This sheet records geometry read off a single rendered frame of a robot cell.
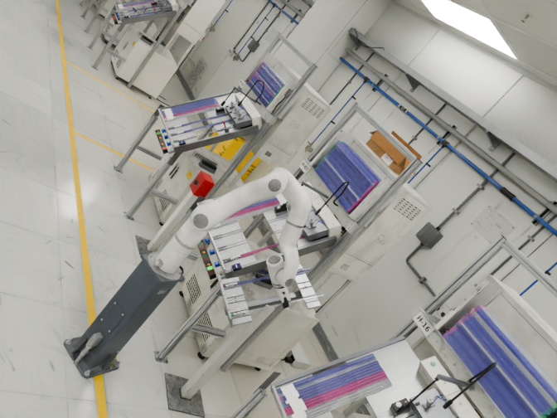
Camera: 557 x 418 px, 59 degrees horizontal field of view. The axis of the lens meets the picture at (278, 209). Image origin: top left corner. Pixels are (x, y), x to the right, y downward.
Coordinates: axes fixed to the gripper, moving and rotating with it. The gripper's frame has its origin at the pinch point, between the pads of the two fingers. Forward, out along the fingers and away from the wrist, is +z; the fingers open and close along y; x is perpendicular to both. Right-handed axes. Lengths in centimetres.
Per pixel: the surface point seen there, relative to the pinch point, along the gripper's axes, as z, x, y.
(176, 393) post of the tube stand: 53, 74, 10
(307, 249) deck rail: 6.5, -25.4, 41.1
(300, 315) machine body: 67, -13, 46
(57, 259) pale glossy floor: -7, 123, 91
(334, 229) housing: 1, -45, 44
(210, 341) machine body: 59, 48, 43
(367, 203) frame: -13, -66, 41
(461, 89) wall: 24, -232, 201
